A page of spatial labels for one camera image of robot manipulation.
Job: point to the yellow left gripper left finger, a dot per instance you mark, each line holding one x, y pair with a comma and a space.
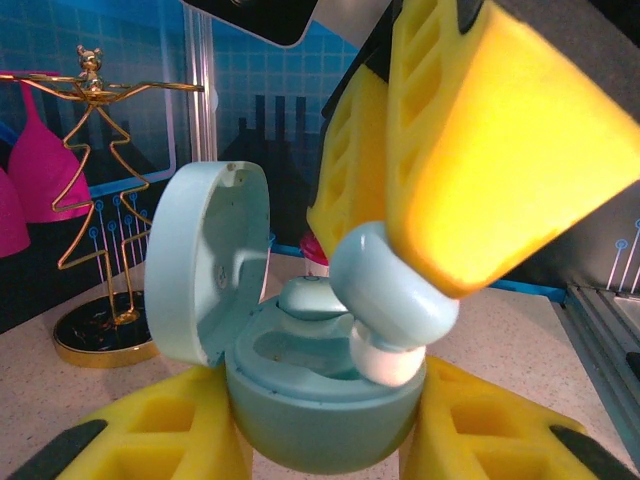
150, 440

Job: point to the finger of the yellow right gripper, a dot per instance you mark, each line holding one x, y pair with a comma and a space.
500, 175
350, 175

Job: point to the light blue earbud charging case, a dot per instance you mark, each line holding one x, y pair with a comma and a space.
310, 425

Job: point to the pink-lid white yogurt cup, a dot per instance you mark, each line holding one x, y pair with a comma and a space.
315, 250

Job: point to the pink plastic goblet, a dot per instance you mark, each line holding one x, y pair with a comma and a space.
10, 220
45, 175

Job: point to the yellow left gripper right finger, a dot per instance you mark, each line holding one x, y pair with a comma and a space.
480, 440

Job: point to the aluminium mounting rail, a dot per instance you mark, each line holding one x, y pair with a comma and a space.
610, 340

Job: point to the aluminium frame post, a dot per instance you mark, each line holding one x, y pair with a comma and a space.
200, 100

